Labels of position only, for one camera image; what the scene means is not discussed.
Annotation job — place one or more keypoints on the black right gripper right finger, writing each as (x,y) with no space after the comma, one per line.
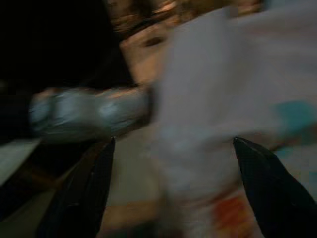
(277,188)

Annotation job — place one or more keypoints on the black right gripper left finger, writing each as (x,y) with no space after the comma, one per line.
(84,193)

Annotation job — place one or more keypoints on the pink pillow with coloured spots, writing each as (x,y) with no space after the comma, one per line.
(223,99)

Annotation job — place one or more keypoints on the tan cardboard box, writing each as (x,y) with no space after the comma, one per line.
(146,54)

